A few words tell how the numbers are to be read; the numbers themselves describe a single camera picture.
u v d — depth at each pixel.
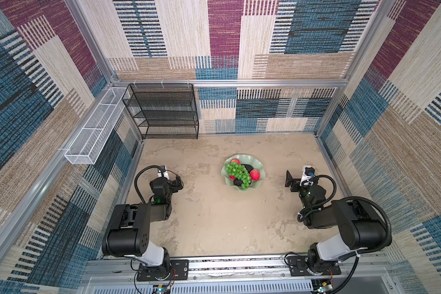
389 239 0.43
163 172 0.81
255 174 0.94
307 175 0.76
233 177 0.95
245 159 1.02
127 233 0.45
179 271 0.73
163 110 1.10
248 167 0.99
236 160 0.99
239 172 0.91
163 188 0.72
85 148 0.91
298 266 0.73
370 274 0.75
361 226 0.45
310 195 0.70
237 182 0.94
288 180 0.83
